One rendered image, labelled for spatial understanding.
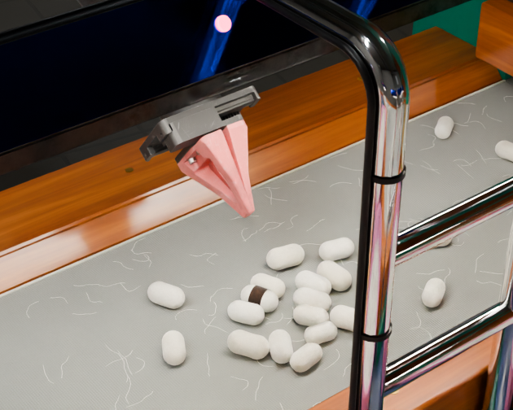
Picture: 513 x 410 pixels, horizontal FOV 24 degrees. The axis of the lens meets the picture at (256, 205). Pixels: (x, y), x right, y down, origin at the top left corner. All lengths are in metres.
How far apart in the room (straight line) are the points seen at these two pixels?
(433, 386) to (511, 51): 0.49
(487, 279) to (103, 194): 0.38
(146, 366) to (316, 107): 0.42
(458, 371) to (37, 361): 0.36
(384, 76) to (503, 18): 0.65
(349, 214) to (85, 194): 0.27
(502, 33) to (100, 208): 0.49
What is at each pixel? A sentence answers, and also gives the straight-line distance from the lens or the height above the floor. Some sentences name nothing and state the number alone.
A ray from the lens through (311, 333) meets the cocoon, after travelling 1.03.
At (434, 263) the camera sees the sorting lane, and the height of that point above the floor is 0.74.
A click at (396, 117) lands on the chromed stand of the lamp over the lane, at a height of 1.08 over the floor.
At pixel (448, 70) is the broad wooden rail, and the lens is 1.41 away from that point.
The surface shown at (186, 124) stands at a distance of 1.01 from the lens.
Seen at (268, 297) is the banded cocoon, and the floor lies 0.76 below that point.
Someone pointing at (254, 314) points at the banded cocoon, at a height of 0.76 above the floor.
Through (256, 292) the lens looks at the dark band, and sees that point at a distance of 1.07.
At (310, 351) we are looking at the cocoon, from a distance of 1.01.
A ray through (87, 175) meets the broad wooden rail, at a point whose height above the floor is 0.76.
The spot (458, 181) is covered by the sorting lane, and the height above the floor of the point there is 0.74.
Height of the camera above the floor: 1.44
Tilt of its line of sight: 36 degrees down
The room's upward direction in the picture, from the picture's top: straight up
